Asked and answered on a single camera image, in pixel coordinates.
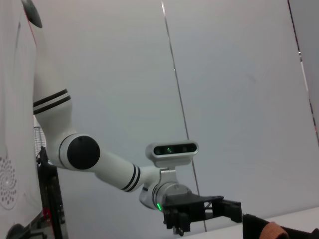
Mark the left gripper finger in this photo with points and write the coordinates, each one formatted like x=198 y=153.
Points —
x=178 y=222
x=231 y=209

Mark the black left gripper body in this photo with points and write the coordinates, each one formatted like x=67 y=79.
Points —
x=189 y=203

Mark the black metal stand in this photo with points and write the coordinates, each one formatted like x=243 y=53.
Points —
x=53 y=199

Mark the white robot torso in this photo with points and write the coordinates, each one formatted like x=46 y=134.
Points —
x=15 y=99

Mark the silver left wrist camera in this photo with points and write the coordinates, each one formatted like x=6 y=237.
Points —
x=174 y=155

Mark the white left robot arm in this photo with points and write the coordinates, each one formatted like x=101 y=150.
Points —
x=54 y=119

